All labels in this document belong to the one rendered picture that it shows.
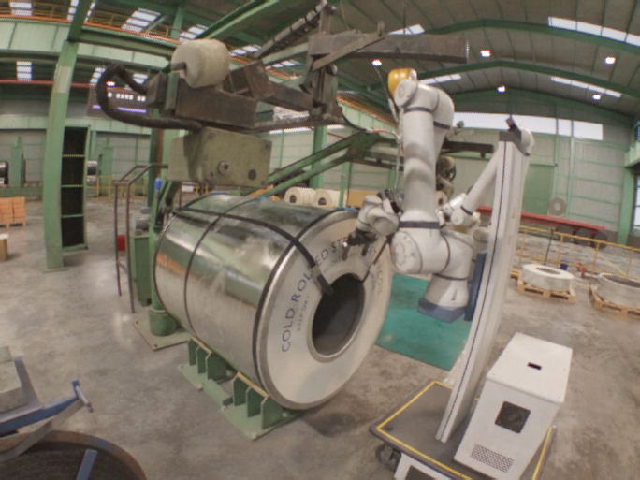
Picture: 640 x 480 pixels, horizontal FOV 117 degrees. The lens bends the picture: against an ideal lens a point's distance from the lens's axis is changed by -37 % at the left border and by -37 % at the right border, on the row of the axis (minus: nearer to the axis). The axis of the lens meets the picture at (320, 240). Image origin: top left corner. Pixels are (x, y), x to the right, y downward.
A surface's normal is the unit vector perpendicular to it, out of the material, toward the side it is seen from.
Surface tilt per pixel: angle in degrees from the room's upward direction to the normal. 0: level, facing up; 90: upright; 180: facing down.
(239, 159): 89
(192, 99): 90
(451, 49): 90
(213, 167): 89
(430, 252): 80
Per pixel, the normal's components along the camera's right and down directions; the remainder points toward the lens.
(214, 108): 0.76, 0.18
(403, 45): -0.44, 0.11
